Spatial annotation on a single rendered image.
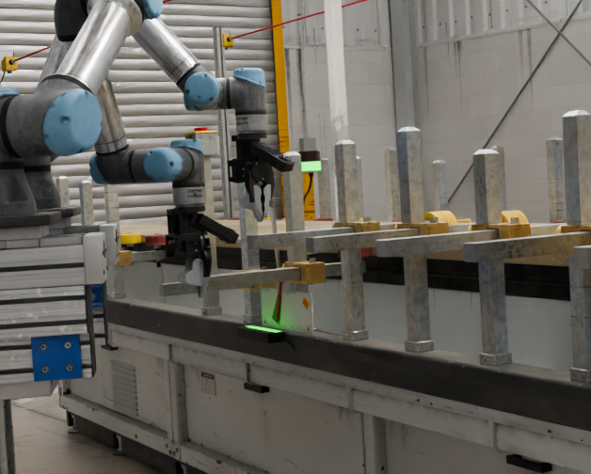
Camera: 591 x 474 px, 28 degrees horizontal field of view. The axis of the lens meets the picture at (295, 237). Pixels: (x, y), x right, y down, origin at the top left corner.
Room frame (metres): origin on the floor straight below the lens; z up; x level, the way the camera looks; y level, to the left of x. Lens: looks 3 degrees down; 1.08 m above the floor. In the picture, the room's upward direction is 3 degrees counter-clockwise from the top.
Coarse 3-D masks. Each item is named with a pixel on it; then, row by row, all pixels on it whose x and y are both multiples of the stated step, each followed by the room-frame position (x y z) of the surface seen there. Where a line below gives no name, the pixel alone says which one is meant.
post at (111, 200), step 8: (104, 184) 3.98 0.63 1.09; (104, 192) 3.99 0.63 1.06; (112, 192) 3.97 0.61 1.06; (104, 200) 3.99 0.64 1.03; (112, 200) 3.97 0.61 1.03; (112, 208) 3.97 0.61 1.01; (112, 216) 3.97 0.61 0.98; (112, 272) 3.97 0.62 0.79; (120, 272) 3.98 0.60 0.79; (112, 280) 3.97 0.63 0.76; (120, 280) 3.97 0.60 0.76; (112, 288) 3.98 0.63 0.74; (120, 288) 3.97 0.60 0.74
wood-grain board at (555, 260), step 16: (128, 224) 5.44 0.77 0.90; (144, 224) 5.32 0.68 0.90; (160, 224) 5.20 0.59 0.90; (224, 224) 4.78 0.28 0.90; (320, 224) 4.27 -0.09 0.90; (544, 224) 3.41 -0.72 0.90; (144, 240) 4.22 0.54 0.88; (240, 240) 3.56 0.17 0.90; (400, 256) 2.82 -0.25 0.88; (432, 256) 2.71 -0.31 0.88; (448, 256) 2.66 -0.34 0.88; (544, 256) 2.38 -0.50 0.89; (560, 256) 2.34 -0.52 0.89
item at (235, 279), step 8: (328, 264) 2.88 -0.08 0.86; (336, 264) 2.89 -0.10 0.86; (248, 272) 2.78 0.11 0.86; (256, 272) 2.78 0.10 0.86; (264, 272) 2.79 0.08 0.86; (272, 272) 2.80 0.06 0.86; (280, 272) 2.81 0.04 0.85; (288, 272) 2.82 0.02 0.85; (296, 272) 2.83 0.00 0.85; (328, 272) 2.88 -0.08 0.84; (336, 272) 2.89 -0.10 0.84; (216, 280) 2.73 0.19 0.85; (224, 280) 2.74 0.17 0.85; (232, 280) 2.75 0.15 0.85; (240, 280) 2.76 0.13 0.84; (248, 280) 2.77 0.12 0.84; (256, 280) 2.78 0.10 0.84; (264, 280) 2.79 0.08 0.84; (272, 280) 2.80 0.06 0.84; (280, 280) 2.81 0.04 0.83; (288, 280) 2.82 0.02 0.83; (208, 288) 2.72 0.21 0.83; (216, 288) 2.73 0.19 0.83
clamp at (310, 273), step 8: (288, 264) 2.89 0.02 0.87; (296, 264) 2.85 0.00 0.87; (304, 264) 2.82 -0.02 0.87; (312, 264) 2.81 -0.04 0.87; (320, 264) 2.82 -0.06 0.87; (304, 272) 2.82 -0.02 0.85; (312, 272) 2.81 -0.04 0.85; (320, 272) 2.82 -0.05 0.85; (296, 280) 2.85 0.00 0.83; (304, 280) 2.82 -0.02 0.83; (312, 280) 2.81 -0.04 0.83; (320, 280) 2.82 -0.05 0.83
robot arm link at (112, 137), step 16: (64, 0) 2.46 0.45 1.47; (64, 16) 2.47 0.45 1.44; (80, 16) 2.46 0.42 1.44; (64, 32) 2.50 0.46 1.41; (96, 96) 2.56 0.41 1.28; (112, 96) 2.58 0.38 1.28; (112, 112) 2.59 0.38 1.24; (112, 128) 2.59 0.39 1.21; (96, 144) 2.61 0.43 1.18; (112, 144) 2.60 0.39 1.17; (128, 144) 2.65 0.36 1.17; (96, 160) 2.65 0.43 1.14; (112, 160) 2.62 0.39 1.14; (128, 160) 2.62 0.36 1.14; (96, 176) 2.65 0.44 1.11; (112, 176) 2.63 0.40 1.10; (128, 176) 2.62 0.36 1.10
